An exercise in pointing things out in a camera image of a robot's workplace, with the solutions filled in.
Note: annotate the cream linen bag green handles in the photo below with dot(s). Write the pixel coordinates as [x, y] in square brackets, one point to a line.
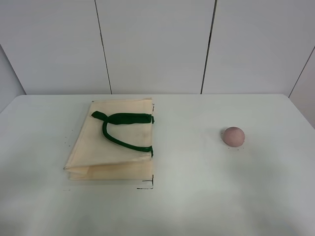
[117, 151]

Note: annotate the pink peach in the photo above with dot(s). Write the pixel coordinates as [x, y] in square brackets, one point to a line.
[233, 137]

